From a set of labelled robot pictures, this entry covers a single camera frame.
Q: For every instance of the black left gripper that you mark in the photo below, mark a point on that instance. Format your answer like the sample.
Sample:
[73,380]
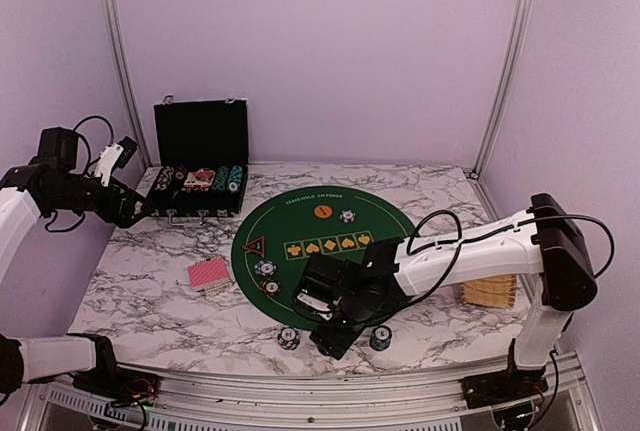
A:
[121,218]

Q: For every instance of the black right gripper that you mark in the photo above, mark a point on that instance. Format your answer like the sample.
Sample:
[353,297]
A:
[331,343]

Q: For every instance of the white blue chip stack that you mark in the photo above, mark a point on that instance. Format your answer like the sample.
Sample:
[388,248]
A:
[288,338]

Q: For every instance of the teal chip stack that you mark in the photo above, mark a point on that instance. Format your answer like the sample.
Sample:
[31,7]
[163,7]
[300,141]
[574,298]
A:
[380,338]

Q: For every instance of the white blue chips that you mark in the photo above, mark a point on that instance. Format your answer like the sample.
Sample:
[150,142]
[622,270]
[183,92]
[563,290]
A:
[265,268]

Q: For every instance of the orange dealer button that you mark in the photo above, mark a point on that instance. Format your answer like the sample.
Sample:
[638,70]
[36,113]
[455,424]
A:
[323,211]

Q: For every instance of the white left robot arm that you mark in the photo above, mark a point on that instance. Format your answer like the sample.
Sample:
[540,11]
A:
[36,191]

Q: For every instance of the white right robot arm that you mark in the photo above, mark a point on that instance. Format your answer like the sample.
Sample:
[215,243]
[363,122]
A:
[542,241]

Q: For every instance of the playing cards in case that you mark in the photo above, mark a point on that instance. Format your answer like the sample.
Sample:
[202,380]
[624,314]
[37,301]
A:
[199,180]

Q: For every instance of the black poker chip case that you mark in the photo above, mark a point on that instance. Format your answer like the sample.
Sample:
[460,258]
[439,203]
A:
[198,135]

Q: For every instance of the teal chips in case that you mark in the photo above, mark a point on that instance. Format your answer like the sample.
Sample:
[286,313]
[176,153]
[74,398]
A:
[228,179]

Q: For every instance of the red striped card deck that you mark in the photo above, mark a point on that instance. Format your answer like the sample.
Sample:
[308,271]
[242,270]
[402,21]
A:
[210,276]

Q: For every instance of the round green poker mat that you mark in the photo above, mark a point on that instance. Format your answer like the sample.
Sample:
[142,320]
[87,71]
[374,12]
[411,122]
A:
[293,233]

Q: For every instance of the red triangle marker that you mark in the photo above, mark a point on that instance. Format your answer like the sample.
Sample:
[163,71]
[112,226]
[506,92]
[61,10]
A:
[256,247]

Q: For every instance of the woven bamboo basket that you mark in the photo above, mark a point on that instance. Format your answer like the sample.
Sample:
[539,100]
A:
[496,292]

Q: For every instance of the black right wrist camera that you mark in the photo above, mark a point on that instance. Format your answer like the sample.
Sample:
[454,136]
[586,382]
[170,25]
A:
[318,287]

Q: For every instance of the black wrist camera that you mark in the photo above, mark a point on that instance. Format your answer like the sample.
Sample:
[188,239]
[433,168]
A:
[58,147]
[318,287]

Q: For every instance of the front aluminium rail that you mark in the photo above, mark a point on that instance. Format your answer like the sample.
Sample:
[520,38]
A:
[432,399]

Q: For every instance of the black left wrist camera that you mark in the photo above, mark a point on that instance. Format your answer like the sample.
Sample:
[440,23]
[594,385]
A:
[58,147]

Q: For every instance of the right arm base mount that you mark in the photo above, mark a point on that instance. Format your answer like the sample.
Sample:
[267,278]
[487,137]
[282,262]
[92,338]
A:
[500,387]

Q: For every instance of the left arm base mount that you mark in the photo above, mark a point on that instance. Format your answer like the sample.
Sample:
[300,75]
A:
[123,386]

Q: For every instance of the left aluminium frame post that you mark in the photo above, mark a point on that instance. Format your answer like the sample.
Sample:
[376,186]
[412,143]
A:
[124,78]

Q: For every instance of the aluminium frame post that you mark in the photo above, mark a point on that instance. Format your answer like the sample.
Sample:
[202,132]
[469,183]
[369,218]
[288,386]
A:
[515,43]
[124,78]

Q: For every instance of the right aluminium frame post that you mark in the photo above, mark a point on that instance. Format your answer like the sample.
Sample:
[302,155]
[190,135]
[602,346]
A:
[515,43]

